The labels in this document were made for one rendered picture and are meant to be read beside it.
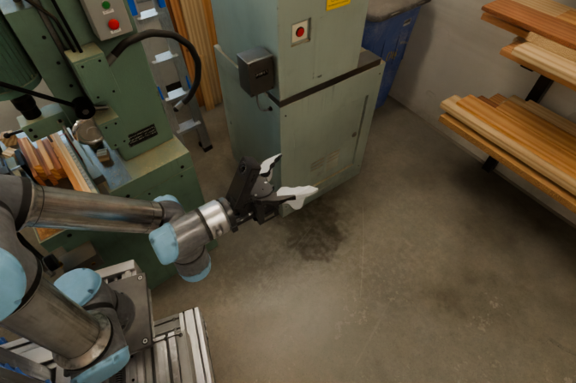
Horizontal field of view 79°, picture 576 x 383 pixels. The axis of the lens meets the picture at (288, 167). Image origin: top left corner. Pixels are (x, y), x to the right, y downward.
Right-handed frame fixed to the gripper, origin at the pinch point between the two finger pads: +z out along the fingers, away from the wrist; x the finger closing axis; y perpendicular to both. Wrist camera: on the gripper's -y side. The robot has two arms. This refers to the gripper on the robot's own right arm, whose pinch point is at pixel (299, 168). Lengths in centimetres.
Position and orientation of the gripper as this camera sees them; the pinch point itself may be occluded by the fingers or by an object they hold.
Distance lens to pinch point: 80.7
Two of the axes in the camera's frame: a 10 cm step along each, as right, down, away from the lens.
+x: 5.5, 5.3, -6.5
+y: 0.8, 7.4, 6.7
